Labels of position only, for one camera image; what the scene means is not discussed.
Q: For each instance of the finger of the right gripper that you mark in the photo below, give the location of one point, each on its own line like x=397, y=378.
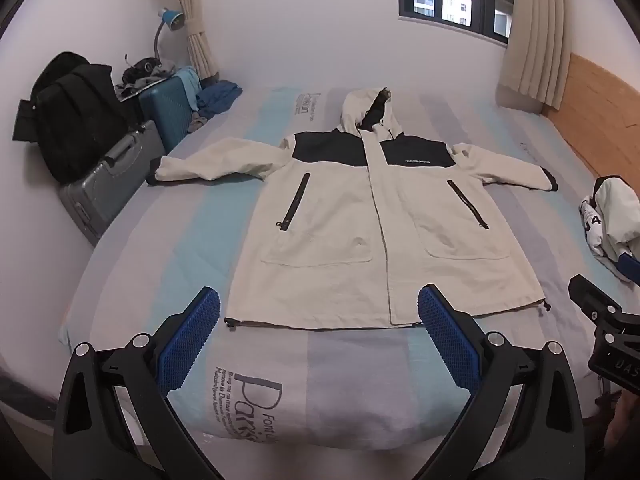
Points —
x=629, y=267
x=590, y=299

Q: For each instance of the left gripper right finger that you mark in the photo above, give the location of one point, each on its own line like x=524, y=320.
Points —
x=522, y=419

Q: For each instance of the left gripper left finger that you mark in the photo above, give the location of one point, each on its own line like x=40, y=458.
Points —
x=114, y=419

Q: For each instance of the cream and black hooded jacket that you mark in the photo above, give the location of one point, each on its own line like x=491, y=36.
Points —
x=351, y=223

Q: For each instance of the white folded printed garment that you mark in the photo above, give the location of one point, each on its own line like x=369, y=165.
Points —
x=611, y=221

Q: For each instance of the wooden headboard panel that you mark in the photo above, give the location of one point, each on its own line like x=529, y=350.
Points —
x=599, y=118

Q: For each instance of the grey hard suitcase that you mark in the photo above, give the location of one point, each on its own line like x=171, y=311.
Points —
x=94, y=201

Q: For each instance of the right beige curtain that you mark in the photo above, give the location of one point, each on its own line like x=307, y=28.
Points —
x=535, y=66

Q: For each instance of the beige curtain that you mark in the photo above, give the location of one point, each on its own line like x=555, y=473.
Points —
x=535, y=66
x=199, y=51

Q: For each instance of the black backpack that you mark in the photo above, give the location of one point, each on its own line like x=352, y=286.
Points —
x=73, y=115

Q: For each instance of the teal hard suitcase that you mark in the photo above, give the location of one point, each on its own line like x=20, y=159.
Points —
x=166, y=104

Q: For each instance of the dark blue crumpled cloth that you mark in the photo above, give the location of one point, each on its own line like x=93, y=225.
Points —
x=217, y=98

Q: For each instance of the light blue folded towel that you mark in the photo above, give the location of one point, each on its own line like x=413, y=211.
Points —
x=191, y=85

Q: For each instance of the clutter pile with headphones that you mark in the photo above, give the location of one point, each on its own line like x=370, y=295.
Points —
x=140, y=75

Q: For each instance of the blue desk lamp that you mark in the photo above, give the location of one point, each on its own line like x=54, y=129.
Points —
x=169, y=19

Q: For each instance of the left beige curtain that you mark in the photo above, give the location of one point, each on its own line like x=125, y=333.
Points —
x=199, y=51

